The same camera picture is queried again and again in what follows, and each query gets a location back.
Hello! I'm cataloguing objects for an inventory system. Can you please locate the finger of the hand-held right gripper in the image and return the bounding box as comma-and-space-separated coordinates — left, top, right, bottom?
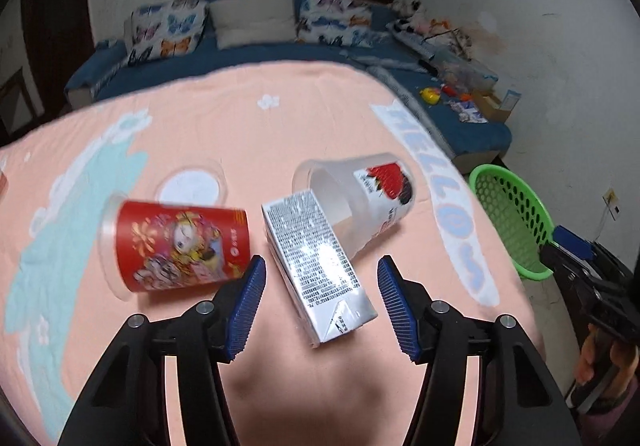
552, 225, 628, 277
539, 242, 603, 299

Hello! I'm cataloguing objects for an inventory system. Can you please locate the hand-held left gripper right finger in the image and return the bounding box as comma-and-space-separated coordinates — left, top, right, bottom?
376, 255, 583, 446

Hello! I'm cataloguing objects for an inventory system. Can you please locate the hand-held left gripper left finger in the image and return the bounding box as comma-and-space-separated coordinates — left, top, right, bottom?
56, 255, 267, 446

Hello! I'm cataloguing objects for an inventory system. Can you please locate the green plastic mesh basket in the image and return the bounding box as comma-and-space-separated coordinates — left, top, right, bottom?
468, 163, 556, 282

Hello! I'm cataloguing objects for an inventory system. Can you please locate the grey milk carton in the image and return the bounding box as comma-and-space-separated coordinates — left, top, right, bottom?
261, 191, 378, 349

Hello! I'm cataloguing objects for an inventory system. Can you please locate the person's right forearm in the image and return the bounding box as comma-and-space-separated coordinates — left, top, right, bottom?
580, 391, 636, 446

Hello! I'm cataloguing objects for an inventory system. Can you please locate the person's right hand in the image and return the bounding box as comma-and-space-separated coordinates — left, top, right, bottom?
574, 326, 638, 399

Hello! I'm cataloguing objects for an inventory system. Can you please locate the red printed plastic cup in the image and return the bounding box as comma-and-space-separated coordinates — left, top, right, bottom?
100, 195, 249, 302

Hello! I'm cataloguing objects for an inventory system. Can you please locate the strawberry print plastic cup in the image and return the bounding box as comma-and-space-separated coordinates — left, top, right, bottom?
292, 153, 418, 267

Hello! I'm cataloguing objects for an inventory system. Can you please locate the clear round plastic lid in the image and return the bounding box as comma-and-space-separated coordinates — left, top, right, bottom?
156, 161, 228, 207

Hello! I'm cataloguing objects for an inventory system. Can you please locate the blue sofa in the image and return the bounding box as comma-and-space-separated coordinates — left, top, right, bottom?
65, 0, 513, 167

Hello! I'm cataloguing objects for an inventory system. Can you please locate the cardboard box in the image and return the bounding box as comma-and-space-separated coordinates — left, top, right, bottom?
472, 89, 506, 122

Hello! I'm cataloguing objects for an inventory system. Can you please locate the printed paper sheet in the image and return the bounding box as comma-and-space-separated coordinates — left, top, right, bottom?
447, 99, 488, 124

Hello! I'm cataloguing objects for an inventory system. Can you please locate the pink flowered blanket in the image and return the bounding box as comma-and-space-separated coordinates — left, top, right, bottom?
0, 57, 546, 446

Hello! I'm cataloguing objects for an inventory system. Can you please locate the small red orange toy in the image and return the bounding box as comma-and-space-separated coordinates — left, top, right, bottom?
440, 84, 473, 102

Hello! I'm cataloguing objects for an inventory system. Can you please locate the clear storage box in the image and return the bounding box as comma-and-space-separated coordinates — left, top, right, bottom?
440, 51, 501, 92

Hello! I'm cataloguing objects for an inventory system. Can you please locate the black and white plush cow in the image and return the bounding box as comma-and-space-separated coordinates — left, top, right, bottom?
392, 0, 428, 34

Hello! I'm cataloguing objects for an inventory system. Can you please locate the beige pillow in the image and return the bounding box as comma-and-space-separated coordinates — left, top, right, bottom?
209, 0, 296, 50

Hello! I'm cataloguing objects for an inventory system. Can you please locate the butterfly print pillow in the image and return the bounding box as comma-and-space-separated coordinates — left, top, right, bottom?
124, 0, 208, 64
295, 0, 373, 47

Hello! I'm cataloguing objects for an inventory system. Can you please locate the dark wooden stand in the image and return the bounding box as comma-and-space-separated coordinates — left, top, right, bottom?
0, 66, 46, 137

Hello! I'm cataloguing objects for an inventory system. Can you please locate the white wall socket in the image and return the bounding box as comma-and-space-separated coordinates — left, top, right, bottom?
602, 189, 623, 222

